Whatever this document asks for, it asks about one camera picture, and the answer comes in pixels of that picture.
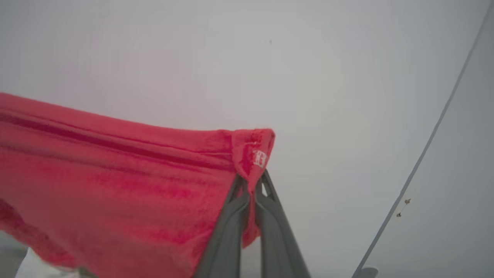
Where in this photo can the red white-striped garment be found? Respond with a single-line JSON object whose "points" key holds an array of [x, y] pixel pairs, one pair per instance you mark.
{"points": [[115, 200]]}

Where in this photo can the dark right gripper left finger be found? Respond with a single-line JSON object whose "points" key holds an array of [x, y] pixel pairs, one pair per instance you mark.
{"points": [[227, 239]]}

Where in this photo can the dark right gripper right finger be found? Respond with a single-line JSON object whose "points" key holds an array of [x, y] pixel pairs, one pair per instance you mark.
{"points": [[278, 239]]}

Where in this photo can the small brass wall fixing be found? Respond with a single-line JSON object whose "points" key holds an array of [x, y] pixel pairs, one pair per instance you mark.
{"points": [[407, 201]]}

